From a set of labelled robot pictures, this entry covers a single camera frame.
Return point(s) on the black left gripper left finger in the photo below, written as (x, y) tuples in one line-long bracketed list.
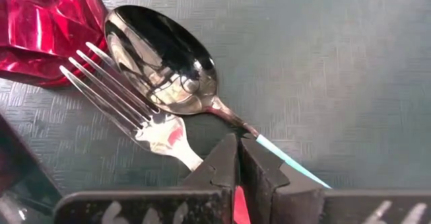
[(215, 197)]

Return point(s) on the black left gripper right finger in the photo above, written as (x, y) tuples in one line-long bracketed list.
[(269, 193)]

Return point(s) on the red faceted cup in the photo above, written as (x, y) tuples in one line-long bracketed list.
[(43, 25)]

